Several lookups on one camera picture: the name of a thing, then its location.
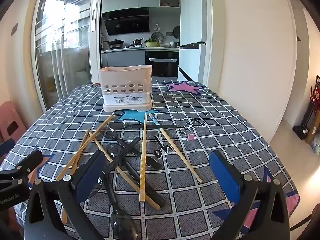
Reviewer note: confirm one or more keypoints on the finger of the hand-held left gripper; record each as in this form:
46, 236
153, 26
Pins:
25, 163
6, 147

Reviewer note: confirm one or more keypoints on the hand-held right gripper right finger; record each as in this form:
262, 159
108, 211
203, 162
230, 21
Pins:
222, 172

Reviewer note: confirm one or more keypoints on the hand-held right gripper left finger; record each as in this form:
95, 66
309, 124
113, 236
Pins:
87, 177

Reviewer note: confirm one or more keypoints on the patterned bamboo chopstick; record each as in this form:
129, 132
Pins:
143, 160

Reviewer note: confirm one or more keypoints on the beige plastic utensil holder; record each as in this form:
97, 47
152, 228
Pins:
125, 87

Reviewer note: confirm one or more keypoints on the pink plastic stool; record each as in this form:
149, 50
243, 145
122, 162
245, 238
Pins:
11, 120

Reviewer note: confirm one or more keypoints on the checked star-print tablecloth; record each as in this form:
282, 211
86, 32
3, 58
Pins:
225, 135

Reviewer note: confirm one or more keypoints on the black floor appliance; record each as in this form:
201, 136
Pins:
303, 127

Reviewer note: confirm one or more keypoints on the sliding glass door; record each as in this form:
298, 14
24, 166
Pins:
62, 42

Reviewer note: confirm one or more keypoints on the grey lower kitchen cabinets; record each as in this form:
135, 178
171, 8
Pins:
122, 58

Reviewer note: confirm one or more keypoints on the black built-in oven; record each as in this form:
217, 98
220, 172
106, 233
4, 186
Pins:
161, 63

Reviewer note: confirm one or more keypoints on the red hanging decoration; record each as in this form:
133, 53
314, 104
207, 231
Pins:
316, 90

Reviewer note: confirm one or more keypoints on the black wok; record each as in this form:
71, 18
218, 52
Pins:
113, 43

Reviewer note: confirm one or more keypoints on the steel cooking pot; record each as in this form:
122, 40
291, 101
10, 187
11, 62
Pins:
137, 42

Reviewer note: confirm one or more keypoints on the green bowl of vegetables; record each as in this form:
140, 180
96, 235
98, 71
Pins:
151, 43

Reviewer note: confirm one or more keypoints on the white refrigerator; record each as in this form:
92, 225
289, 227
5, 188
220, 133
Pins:
191, 17

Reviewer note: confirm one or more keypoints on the black range hood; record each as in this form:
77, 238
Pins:
127, 21

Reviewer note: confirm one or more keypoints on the wall light switch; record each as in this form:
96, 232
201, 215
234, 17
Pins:
14, 28

